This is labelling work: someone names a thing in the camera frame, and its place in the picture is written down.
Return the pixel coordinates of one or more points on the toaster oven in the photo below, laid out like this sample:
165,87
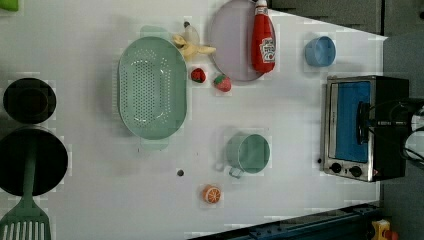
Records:
365,126

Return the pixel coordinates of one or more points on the light red toy strawberry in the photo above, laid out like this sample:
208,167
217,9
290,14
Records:
222,83

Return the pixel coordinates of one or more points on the green mug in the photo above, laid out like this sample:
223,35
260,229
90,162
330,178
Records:
242,153

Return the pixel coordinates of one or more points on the dark red toy strawberry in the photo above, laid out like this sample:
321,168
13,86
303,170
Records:
198,75

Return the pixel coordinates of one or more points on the peeled toy banana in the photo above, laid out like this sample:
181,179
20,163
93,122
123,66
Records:
188,43

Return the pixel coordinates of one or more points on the orange slice toy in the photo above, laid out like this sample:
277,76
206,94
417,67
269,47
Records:
211,194

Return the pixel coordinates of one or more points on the green oval colander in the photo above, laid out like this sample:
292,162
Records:
152,99

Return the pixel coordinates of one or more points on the red ketchup bottle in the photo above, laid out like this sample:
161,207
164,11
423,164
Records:
262,43

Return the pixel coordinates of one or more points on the grey round plate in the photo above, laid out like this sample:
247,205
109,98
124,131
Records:
231,34

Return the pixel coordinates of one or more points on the blue bowl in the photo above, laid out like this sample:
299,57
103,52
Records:
320,52

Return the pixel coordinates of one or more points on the yellow red toy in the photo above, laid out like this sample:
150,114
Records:
383,231

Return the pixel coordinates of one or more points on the green spatula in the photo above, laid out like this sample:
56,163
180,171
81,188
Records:
26,220

